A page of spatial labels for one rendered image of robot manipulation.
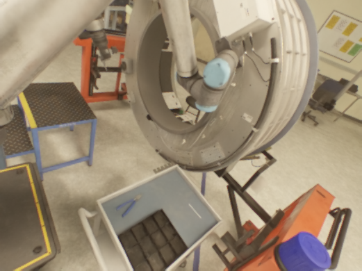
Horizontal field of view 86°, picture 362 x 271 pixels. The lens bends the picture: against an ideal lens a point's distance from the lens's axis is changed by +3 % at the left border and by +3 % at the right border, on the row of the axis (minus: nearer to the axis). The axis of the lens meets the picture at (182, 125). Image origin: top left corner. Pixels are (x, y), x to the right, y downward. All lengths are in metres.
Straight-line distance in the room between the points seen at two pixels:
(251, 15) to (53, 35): 0.73
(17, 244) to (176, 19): 1.35
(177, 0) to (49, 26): 0.37
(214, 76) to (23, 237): 1.30
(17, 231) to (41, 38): 1.25
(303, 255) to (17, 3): 0.95
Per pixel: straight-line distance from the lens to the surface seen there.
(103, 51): 1.14
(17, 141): 1.82
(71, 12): 0.38
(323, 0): 6.92
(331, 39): 7.19
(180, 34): 0.69
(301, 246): 0.88
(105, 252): 1.44
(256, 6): 0.92
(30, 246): 1.46
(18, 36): 0.39
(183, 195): 1.27
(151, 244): 1.09
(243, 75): 1.05
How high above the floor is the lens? 1.66
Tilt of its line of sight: 35 degrees down
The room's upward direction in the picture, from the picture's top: 24 degrees clockwise
